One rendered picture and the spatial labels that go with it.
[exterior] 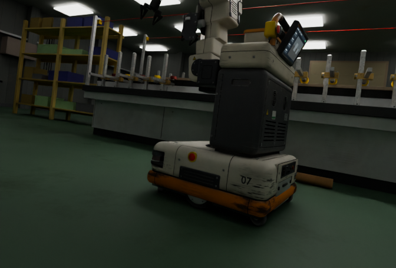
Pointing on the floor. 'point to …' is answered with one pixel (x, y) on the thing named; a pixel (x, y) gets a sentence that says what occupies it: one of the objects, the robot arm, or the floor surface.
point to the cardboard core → (314, 180)
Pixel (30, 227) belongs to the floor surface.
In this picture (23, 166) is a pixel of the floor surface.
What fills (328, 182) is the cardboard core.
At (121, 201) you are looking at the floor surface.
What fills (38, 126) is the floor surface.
